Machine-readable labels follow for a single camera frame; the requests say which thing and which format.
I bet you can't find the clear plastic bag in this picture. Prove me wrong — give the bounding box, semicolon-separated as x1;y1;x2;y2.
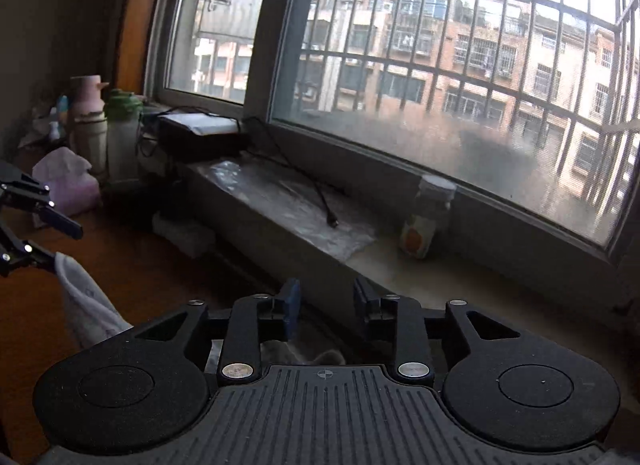
196;159;382;261

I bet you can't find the white patterned pajama garment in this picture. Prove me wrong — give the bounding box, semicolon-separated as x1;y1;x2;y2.
54;253;132;350

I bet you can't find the black cable on sill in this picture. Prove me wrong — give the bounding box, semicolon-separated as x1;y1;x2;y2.
136;105;341;230

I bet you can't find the black box on sill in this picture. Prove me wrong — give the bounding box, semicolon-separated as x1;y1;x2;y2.
157;114;247;164

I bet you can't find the pink tissue pack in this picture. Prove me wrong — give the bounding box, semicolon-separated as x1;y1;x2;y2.
32;147;101;216

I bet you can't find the glass jar orange label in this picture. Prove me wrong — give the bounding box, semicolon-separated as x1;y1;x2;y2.
399;174;457;259

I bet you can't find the white pink thermos cup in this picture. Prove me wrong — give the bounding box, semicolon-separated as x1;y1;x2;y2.
70;75;108;175

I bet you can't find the green lid shaker bottle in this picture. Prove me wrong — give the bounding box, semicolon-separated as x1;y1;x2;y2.
104;88;143;184

